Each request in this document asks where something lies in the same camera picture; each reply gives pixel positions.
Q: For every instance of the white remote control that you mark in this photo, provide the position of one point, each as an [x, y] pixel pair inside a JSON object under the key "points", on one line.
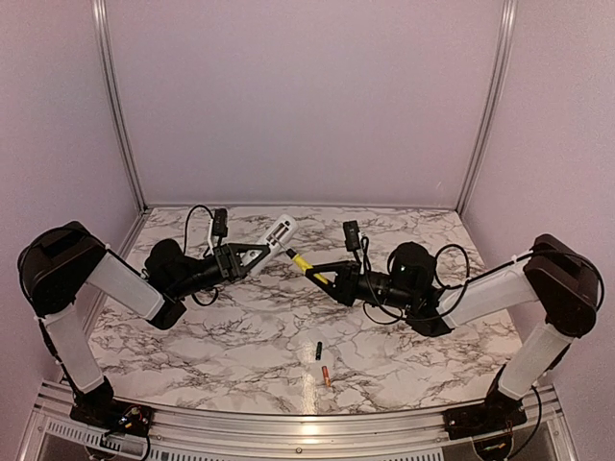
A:
{"points": [[278, 236]]}

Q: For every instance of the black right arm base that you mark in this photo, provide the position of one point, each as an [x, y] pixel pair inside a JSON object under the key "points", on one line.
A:
{"points": [[496, 412]]}

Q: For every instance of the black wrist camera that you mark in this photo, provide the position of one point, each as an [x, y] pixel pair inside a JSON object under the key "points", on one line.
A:
{"points": [[218, 227], [351, 236]]}

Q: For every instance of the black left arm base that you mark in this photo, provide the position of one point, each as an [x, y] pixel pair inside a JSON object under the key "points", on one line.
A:
{"points": [[100, 408]]}

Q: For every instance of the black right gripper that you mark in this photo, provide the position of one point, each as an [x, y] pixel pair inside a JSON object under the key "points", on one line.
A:
{"points": [[345, 285]]}

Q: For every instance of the aluminium right corner post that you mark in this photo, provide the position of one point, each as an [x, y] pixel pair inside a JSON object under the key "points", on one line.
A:
{"points": [[494, 94]]}

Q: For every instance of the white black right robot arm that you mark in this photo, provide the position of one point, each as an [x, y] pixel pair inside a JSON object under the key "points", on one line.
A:
{"points": [[568, 286]]}

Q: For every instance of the aluminium corner post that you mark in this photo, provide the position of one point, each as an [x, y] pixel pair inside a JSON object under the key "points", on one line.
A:
{"points": [[494, 94], [103, 36]]}

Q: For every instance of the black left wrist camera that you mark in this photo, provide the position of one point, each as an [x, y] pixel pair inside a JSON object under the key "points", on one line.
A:
{"points": [[218, 227]]}

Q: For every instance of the green AAA battery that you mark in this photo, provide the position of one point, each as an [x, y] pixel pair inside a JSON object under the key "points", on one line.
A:
{"points": [[318, 352]]}

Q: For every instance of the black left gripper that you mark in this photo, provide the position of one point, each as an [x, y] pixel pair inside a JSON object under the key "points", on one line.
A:
{"points": [[224, 253]]}

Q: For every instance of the aluminium front table rail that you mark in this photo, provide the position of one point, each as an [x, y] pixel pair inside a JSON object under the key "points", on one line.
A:
{"points": [[189, 434]]}

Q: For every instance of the yellow black screwdriver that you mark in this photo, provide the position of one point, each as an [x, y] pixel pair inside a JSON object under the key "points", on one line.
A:
{"points": [[298, 260]]}

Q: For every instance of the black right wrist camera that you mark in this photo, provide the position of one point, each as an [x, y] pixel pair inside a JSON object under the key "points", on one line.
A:
{"points": [[351, 236]]}

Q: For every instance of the orange AAA battery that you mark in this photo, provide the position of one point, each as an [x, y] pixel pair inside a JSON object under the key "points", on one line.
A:
{"points": [[326, 376]]}

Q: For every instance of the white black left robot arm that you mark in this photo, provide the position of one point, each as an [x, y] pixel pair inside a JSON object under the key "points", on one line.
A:
{"points": [[64, 262]]}

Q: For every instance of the aluminium left corner post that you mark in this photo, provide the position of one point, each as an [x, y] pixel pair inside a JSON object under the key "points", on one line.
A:
{"points": [[103, 36]]}

